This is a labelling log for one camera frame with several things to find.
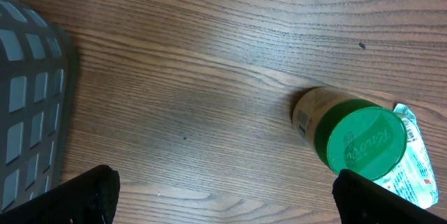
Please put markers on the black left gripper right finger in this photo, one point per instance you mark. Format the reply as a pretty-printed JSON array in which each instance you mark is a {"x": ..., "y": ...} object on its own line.
[{"x": 361, "y": 201}]

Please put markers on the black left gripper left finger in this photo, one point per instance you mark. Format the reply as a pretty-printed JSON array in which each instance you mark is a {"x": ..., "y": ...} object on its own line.
[{"x": 89, "y": 198}]

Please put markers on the grey plastic mesh basket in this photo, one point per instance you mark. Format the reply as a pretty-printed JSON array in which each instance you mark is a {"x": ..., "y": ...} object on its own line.
[{"x": 39, "y": 72}]

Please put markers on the green lid seasoning jar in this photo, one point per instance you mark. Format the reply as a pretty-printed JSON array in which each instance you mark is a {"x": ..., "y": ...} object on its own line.
[{"x": 348, "y": 132}]

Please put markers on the teal snack packet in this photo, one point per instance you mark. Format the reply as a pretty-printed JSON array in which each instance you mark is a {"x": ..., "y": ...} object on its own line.
[{"x": 412, "y": 178}]

